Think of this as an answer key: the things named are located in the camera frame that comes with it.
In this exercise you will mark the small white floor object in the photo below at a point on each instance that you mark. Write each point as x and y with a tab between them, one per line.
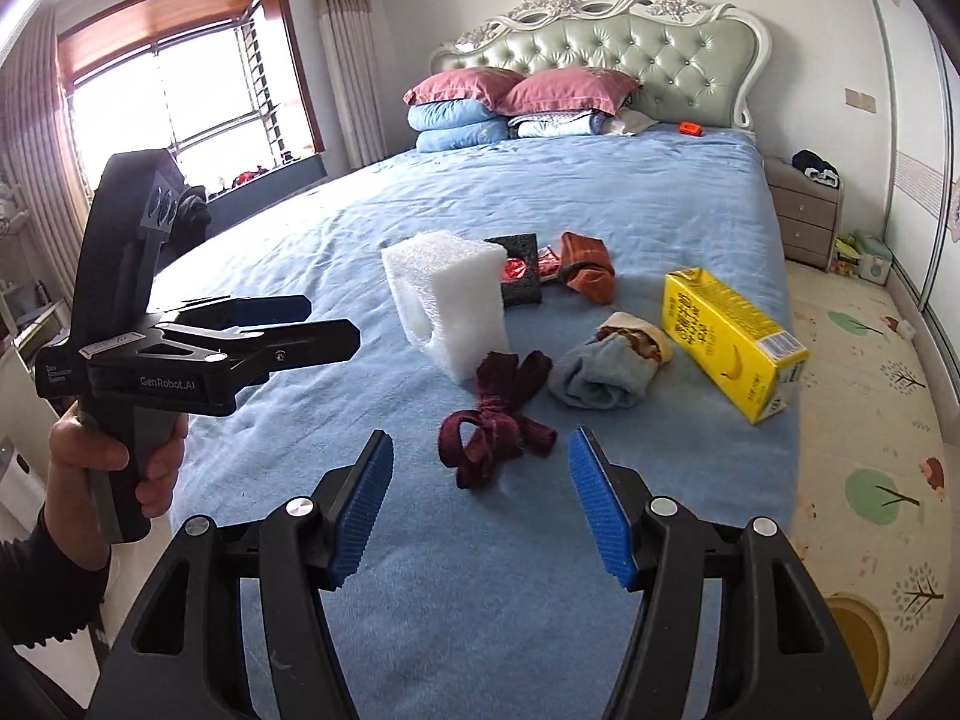
905	328

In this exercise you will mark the white cloth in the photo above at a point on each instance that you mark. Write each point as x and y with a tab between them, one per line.
637	122

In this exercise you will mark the pale green storage box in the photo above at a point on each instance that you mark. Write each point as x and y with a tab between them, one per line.
871	261

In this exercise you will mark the beige wall switch plate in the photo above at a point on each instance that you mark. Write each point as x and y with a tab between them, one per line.
860	99

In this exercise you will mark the dark clothing with white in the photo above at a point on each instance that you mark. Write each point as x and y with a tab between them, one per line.
814	165

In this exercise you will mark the bed with blue sheet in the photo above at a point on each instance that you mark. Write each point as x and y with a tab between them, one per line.
487	202

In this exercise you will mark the yellow waste bin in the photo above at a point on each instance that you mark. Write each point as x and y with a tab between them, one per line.
862	637

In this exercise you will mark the colourful toy pile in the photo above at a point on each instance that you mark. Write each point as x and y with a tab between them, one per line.
845	255

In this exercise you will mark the cream printed play mat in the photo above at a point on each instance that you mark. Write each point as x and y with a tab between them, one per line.
847	390

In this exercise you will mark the dark cloth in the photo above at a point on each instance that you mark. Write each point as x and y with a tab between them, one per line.
193	210

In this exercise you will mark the tufted green white headboard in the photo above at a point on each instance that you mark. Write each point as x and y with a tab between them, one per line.
600	37

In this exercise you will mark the orange sock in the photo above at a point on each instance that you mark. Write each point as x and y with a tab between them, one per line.
589	270

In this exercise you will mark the wood framed window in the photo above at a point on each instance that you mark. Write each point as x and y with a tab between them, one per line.
202	90

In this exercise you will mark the small orange object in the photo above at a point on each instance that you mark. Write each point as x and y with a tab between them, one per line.
691	129

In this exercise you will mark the black foam piece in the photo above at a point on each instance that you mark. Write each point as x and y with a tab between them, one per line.
521	291

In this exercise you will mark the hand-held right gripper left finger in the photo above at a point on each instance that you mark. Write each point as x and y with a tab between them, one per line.
367	510

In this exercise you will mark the grey nightstand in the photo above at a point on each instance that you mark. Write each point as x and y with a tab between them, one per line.
802	217

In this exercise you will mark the white foam block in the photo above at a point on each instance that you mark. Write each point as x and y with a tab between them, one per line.
450	285

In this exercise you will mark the small red wrapper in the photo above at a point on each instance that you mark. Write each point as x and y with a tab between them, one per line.
549	261

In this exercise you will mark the sliding door wardrobe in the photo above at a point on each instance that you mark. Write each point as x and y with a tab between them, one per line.
915	127

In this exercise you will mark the white shelf unit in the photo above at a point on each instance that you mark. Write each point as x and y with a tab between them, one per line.
26	292

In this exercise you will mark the maroon sock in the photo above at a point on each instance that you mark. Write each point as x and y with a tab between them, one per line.
495	427

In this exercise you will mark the striped curtain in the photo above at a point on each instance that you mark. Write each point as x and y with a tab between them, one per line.
37	127

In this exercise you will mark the person's left forearm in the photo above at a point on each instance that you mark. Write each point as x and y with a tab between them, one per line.
37	592

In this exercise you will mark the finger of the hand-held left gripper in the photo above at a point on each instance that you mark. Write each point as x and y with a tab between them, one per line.
270	307
315	341

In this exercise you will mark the yellow drink carton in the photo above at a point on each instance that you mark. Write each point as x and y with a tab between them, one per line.
712	330

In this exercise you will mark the beige patterned curtain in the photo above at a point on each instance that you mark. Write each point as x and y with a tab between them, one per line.
349	52

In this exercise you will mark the folded blue quilt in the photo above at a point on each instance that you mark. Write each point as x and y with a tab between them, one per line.
450	126

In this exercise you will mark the rolled grey blue sock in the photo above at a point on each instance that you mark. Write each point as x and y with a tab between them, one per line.
600	379

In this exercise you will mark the folded floral quilt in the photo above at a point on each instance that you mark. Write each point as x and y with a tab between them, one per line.
555	125

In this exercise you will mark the person's left hand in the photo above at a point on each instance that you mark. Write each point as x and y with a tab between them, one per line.
71	450

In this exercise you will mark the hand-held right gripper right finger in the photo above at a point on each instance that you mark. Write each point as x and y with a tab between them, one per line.
600	510

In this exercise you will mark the pink pillow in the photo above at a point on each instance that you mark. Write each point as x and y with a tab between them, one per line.
465	86
570	90

